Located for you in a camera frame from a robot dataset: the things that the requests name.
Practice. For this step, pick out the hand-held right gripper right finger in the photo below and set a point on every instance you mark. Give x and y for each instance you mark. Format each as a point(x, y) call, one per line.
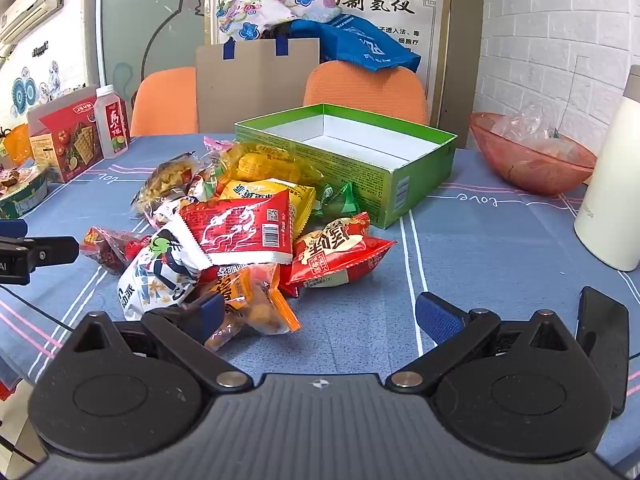
point(437, 316)

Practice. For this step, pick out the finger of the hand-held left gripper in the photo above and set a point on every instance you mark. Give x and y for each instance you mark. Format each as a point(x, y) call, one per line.
point(50, 251)
point(12, 228)

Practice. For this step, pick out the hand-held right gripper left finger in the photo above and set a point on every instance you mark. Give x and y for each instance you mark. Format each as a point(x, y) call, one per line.
point(210, 316)

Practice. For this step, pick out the dark red date packet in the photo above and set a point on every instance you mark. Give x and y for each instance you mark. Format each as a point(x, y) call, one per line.
point(107, 250)

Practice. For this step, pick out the green cardboard box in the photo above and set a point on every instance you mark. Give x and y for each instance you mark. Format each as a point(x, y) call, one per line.
point(425, 180)

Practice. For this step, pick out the pink snack packet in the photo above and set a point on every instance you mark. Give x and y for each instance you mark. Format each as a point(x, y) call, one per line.
point(219, 144)

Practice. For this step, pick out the green paper bowl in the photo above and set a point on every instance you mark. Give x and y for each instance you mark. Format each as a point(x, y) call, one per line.
point(22, 200)

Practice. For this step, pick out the brown wrapped pastry packet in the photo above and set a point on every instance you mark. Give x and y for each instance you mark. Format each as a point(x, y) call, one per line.
point(11, 180)

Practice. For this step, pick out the blue striped tablecloth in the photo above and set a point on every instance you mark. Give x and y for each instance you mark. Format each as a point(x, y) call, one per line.
point(475, 260)

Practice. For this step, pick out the orange plastic bag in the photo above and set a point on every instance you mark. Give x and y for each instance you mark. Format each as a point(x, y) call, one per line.
point(14, 147)

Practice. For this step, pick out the red cracker box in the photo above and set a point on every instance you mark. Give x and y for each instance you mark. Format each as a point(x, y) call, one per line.
point(70, 140)

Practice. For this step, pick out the clear drink bottle red label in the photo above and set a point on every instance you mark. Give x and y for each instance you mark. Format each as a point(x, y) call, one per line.
point(112, 125)

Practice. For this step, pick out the black flat device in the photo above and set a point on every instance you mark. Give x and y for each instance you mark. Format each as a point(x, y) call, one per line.
point(605, 345)

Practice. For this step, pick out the pink translucent bowl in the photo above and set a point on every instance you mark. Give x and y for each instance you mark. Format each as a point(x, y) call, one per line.
point(535, 165)

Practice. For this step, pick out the orange chair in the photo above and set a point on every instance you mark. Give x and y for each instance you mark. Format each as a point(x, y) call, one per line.
point(165, 102)
point(365, 92)

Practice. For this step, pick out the clear plastic wrap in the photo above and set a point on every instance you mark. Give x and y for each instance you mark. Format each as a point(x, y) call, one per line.
point(525, 125)

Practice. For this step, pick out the white thermos jug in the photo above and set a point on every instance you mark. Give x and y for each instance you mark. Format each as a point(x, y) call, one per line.
point(607, 185)

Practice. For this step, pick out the white air conditioner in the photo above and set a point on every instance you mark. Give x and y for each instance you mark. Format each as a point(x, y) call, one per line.
point(30, 7)

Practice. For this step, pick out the blue plastic bag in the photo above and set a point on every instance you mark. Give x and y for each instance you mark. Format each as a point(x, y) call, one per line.
point(360, 42)

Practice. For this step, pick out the floral cloth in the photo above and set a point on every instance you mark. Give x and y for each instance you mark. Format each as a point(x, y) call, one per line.
point(280, 0)

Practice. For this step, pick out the blue floral wall stickers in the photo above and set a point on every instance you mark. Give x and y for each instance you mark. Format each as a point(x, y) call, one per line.
point(30, 90)

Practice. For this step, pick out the calligraphy wall poster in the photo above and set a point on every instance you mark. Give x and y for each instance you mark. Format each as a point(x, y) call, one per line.
point(425, 35)

